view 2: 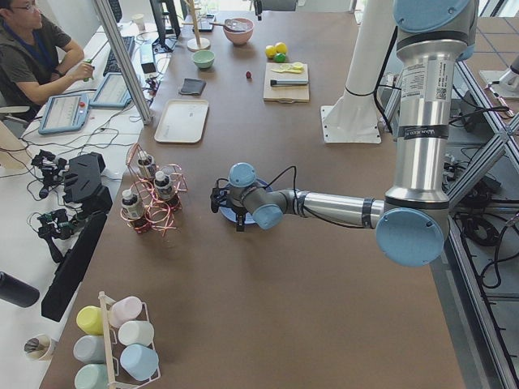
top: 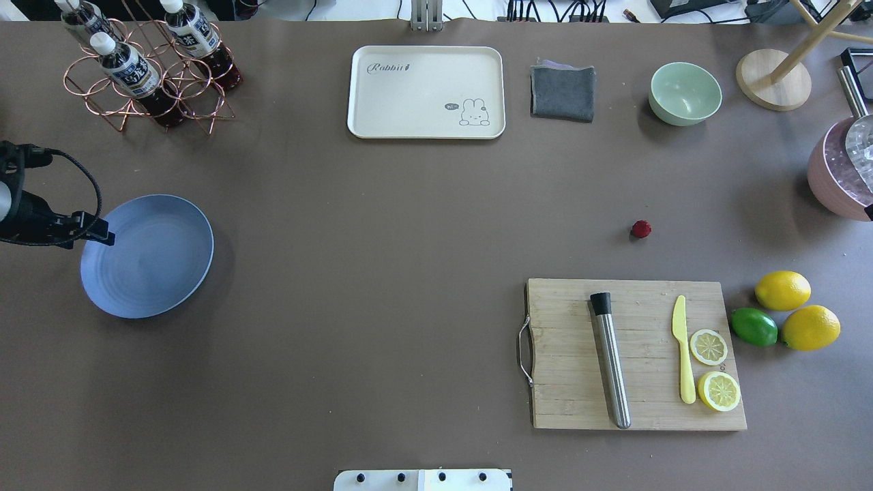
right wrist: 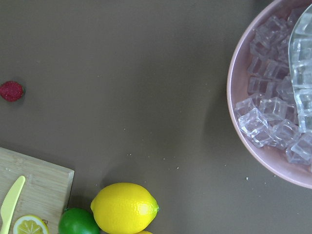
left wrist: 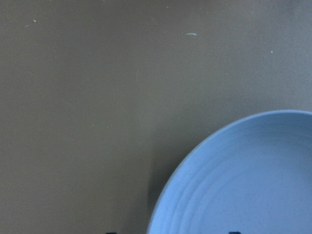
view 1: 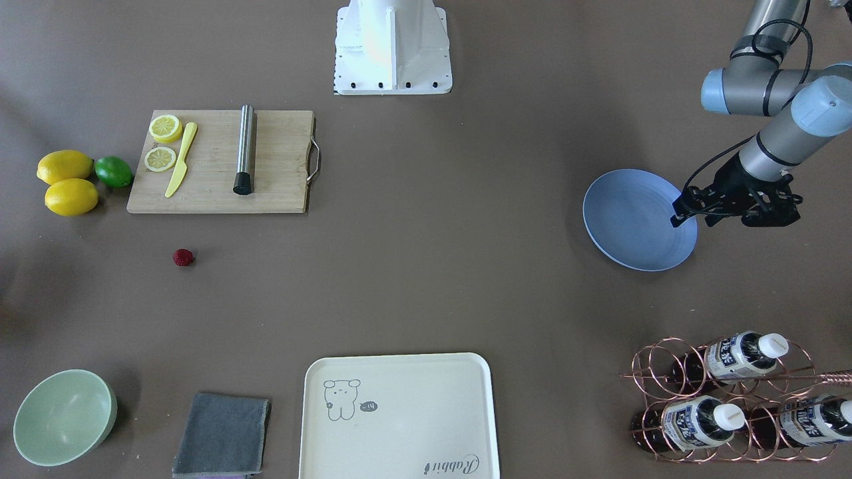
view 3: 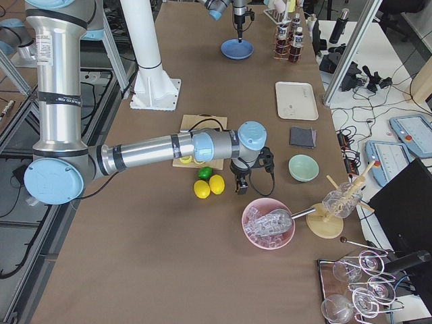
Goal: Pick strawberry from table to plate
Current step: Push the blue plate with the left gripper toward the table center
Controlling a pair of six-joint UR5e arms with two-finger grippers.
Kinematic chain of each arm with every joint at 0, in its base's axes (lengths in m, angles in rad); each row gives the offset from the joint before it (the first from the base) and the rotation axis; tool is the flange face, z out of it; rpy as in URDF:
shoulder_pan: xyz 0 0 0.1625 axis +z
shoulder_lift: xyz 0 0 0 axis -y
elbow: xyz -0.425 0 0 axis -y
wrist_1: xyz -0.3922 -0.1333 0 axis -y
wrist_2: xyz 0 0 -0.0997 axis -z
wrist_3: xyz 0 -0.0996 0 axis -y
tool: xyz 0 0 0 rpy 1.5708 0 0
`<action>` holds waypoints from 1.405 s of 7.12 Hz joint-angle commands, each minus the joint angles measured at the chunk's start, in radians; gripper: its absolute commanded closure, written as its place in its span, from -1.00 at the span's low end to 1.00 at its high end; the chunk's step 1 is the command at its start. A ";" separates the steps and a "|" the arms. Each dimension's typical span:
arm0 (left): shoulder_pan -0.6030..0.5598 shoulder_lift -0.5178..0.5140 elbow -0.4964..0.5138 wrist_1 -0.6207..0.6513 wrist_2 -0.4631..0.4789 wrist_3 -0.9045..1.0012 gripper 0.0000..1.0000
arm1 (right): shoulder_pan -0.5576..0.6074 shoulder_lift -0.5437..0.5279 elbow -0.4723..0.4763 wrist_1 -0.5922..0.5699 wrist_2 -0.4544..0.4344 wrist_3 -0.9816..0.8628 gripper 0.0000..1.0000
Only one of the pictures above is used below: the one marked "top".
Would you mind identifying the pink bowl with ice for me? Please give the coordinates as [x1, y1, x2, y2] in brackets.
[807, 116, 871, 222]

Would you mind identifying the whole lemon upper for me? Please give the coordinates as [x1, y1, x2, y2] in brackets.
[754, 270, 812, 311]

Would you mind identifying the green lime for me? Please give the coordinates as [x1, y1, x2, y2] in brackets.
[730, 308, 779, 347]

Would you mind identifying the green bowl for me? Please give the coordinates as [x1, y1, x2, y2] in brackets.
[648, 62, 722, 127]

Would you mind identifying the whole lemon lower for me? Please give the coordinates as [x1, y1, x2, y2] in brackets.
[782, 305, 841, 351]

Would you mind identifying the grey folded cloth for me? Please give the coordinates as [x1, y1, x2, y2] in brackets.
[530, 59, 597, 123]

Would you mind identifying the whole lemon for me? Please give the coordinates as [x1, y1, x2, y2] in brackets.
[782, 305, 841, 351]
[754, 270, 812, 311]

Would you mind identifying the steel muddler black tip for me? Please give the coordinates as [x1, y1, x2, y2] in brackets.
[590, 292, 632, 430]

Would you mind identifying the lemon slice at edge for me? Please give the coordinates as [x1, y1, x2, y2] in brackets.
[696, 371, 741, 411]

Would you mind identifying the steel ice scoop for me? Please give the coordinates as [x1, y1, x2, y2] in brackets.
[838, 65, 872, 192]

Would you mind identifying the wooden cutting board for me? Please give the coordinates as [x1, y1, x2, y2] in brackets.
[526, 278, 746, 431]

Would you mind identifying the cream rabbit tray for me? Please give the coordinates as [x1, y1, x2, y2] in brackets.
[346, 46, 506, 140]

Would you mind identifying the lemon slice near knife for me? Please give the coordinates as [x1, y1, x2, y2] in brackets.
[689, 329, 728, 366]

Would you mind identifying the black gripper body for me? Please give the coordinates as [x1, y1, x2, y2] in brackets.
[1, 142, 74, 249]

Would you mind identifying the blue plate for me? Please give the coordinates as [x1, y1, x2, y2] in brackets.
[79, 194, 215, 319]

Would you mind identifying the wooden stand round base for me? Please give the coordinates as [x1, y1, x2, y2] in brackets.
[735, 0, 873, 112]

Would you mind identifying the copper wire bottle rack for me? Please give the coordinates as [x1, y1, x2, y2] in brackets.
[57, 1, 243, 133]

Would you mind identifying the red strawberry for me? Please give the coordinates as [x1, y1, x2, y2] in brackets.
[630, 220, 653, 239]

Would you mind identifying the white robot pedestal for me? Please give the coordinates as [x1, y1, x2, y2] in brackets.
[333, 467, 514, 490]

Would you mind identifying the yellow plastic knife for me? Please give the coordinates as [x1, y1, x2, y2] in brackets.
[671, 295, 696, 404]

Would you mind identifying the drink bottle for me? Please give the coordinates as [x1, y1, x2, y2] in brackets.
[54, 0, 122, 50]
[161, 1, 243, 92]
[90, 32, 186, 128]

